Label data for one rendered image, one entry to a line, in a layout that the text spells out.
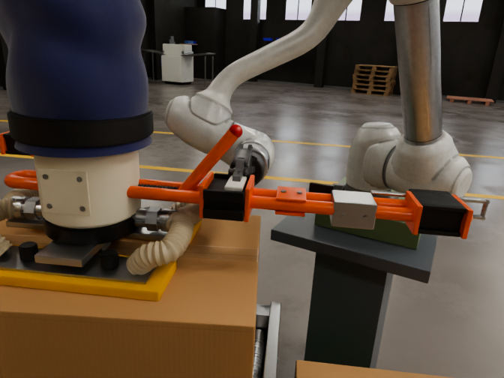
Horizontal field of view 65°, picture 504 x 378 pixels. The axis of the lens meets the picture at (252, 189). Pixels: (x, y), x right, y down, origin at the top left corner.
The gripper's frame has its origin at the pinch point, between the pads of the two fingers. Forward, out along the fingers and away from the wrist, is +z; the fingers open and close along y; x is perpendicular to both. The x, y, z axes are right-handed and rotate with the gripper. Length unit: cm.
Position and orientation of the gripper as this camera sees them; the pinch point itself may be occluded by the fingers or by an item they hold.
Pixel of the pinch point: (235, 196)
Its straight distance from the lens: 69.4
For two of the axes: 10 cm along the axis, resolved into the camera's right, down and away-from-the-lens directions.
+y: -0.5, 9.5, 3.2
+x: -9.9, -0.8, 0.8
